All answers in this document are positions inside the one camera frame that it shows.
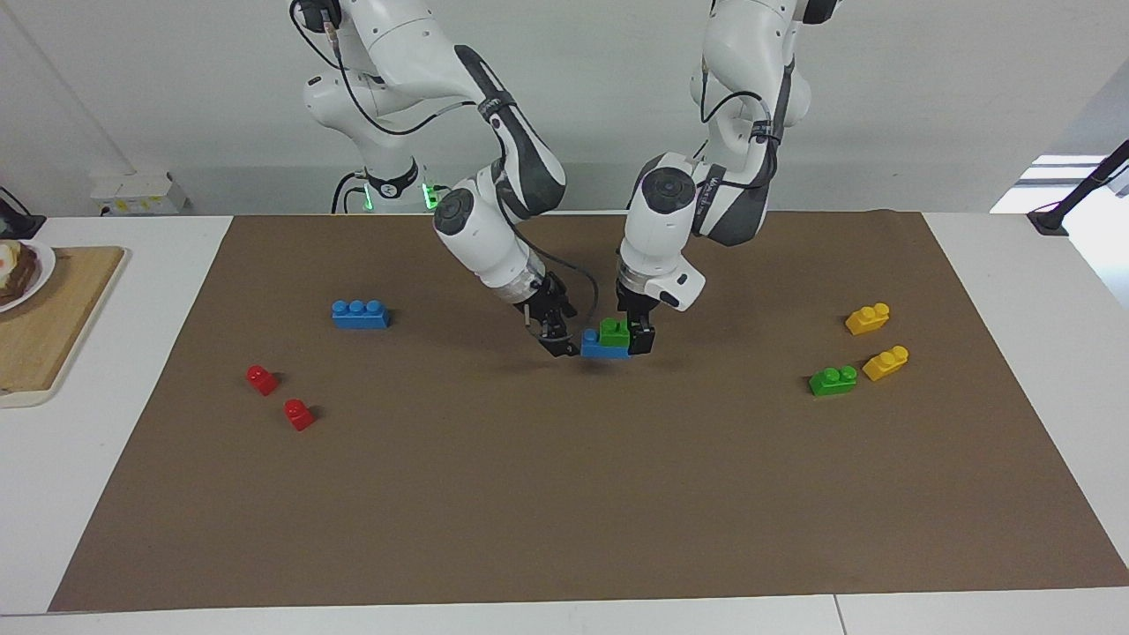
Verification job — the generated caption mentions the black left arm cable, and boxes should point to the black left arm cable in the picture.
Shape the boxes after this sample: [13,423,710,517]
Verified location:
[700,62,779,144]

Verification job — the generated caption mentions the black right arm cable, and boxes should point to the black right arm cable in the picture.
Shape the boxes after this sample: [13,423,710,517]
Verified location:
[291,0,601,332]

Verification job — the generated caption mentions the sandwich food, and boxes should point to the sandwich food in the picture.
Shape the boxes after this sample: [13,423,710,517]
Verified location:
[0,242,39,307]

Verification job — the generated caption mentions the blue three-stud block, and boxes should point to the blue three-stud block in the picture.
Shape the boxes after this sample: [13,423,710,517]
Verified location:
[331,299,392,331]

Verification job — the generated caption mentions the brown table mat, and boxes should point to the brown table mat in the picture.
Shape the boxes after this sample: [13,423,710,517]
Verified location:
[49,210,1129,613]

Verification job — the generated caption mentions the black device with cable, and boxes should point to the black device with cable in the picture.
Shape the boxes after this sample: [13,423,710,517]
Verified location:
[0,186,47,240]

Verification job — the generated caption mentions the yellow two-stud block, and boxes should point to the yellow two-stud block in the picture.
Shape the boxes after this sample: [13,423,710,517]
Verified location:
[862,344,910,383]
[844,302,891,337]

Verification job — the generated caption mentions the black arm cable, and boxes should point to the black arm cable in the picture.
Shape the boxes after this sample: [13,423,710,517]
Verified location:
[291,0,601,332]
[700,62,779,144]

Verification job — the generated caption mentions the wooden cutting board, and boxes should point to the wooden cutting board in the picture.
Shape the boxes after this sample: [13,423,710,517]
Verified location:
[0,245,127,409]

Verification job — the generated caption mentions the black camera stand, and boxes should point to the black camera stand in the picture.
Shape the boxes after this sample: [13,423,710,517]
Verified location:
[1027,139,1129,236]

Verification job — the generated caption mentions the green block with white print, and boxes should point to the green block with white print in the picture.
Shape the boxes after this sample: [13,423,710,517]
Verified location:
[808,363,859,398]

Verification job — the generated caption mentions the white plate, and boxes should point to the white plate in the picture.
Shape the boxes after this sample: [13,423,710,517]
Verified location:
[0,239,57,312]

